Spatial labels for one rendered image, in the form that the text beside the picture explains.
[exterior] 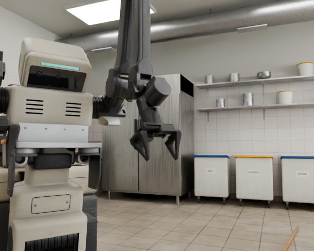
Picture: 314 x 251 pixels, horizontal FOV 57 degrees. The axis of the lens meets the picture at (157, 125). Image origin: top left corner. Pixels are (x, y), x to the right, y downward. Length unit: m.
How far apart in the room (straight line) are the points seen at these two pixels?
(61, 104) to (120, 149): 3.91
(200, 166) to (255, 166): 0.83
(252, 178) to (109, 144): 2.35
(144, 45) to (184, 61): 4.73
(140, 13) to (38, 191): 0.65
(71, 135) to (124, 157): 3.88
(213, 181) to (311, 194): 1.35
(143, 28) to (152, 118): 0.29
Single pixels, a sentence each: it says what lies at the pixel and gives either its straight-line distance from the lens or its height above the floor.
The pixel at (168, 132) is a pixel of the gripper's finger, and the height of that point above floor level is 0.94.
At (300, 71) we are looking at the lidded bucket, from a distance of 5.11.
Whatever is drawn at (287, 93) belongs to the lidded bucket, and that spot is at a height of 1.73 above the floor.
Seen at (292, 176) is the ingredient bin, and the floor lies 0.48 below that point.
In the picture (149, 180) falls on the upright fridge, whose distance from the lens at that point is 4.69.
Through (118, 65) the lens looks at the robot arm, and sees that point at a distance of 1.02.
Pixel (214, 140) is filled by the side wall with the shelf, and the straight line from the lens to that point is 5.29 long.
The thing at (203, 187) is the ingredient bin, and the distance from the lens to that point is 4.69.
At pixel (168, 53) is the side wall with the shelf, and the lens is 5.80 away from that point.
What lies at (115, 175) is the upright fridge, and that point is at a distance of 4.97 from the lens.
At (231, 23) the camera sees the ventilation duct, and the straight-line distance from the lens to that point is 4.55.
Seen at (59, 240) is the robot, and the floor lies 0.60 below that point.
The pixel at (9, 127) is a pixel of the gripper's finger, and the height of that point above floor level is 0.94.
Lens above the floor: 0.90
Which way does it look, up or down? 4 degrees up
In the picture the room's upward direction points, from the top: straight up
